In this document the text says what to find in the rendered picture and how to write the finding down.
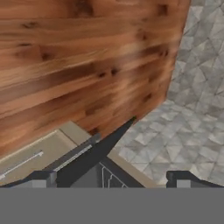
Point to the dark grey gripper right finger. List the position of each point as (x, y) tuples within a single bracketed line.
[(178, 178)]

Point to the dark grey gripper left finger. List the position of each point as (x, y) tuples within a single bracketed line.
[(40, 178)]

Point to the dark grey oven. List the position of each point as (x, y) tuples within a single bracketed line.
[(128, 178)]

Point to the beige drawer front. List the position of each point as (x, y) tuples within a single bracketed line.
[(43, 145)]

